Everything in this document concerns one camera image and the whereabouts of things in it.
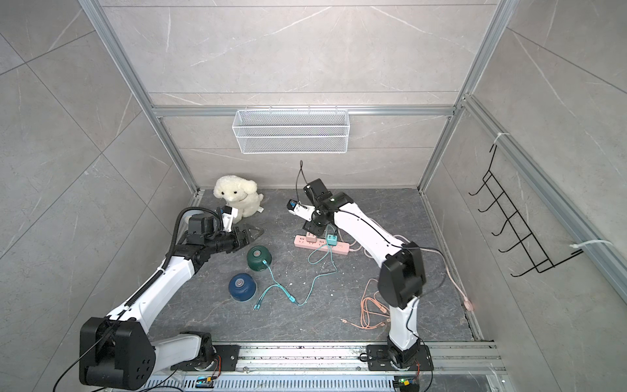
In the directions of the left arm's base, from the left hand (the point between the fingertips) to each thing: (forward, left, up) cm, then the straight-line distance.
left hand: (259, 232), depth 81 cm
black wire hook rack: (-19, -76, +11) cm, 79 cm away
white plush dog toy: (+21, +11, -3) cm, 24 cm away
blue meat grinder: (-16, +5, -9) cm, 19 cm away
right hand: (+7, -19, -3) cm, 21 cm away
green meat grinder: (-5, +2, -8) cm, 10 cm away
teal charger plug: (+4, -25, -13) cm, 29 cm away
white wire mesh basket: (+43, -9, +10) cm, 46 cm away
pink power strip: (+5, -21, -17) cm, 28 cm away
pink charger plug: (+6, -17, -14) cm, 22 cm away
